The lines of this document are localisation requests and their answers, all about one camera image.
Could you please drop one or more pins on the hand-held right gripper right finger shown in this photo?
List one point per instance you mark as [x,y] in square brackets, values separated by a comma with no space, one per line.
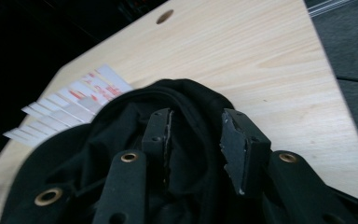
[244,149]

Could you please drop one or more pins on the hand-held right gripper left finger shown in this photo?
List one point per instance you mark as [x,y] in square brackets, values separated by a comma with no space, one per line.
[156,130]

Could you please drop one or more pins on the black cloth garment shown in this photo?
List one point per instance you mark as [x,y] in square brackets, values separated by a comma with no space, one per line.
[121,133]

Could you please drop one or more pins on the white paper strips red print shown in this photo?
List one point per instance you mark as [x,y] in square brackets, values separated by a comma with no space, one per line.
[68,107]

